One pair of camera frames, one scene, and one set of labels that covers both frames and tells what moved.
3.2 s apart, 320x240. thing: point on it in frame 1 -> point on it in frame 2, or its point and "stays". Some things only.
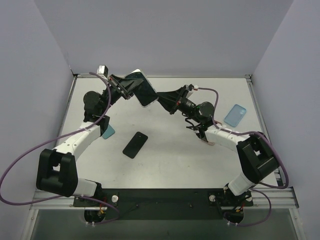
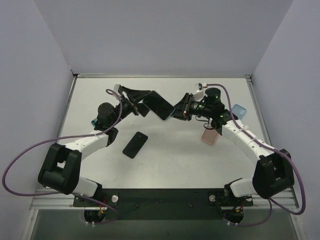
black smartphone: x=135 y=144 stays
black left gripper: x=119 y=86 -> x=130 y=100
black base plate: x=165 y=204 stays
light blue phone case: x=235 y=115 stays
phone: x=146 y=93 -> x=159 y=106
